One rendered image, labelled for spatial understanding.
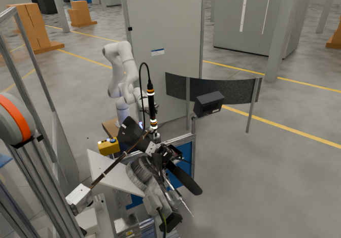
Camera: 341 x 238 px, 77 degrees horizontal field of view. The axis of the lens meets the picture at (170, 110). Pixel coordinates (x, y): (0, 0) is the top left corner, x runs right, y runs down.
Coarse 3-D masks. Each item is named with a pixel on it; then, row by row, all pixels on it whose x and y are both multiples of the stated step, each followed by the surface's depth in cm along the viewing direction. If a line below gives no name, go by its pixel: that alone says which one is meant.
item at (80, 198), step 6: (78, 186) 100; (84, 186) 99; (72, 192) 97; (78, 192) 97; (84, 192) 97; (90, 192) 98; (66, 198) 94; (72, 198) 94; (78, 198) 94; (84, 198) 96; (90, 198) 99; (72, 204) 91; (78, 204) 93; (84, 204) 96; (72, 210) 93; (78, 210) 94
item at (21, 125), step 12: (0, 96) 59; (12, 96) 61; (0, 108) 57; (12, 108) 58; (24, 108) 61; (0, 120) 57; (12, 120) 58; (24, 120) 60; (0, 132) 63; (12, 132) 59; (24, 132) 61; (12, 144) 63
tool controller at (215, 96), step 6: (198, 96) 200; (204, 96) 200; (210, 96) 201; (216, 96) 202; (222, 96) 202; (198, 102) 197; (204, 102) 195; (210, 102) 196; (216, 102) 200; (222, 102) 205; (198, 108) 200; (204, 108) 198; (210, 108) 202; (216, 108) 207; (198, 114) 204; (204, 114) 206
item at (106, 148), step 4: (116, 140) 179; (100, 144) 175; (104, 144) 175; (108, 144) 175; (112, 144) 175; (116, 144) 175; (100, 148) 171; (104, 148) 172; (108, 148) 174; (112, 148) 175; (116, 148) 177; (100, 152) 172; (104, 152) 174; (108, 152) 176; (112, 152) 177
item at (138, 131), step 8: (128, 120) 140; (120, 128) 131; (128, 128) 136; (136, 128) 140; (120, 136) 129; (128, 136) 133; (136, 136) 137; (128, 144) 131; (144, 144) 139; (144, 152) 138
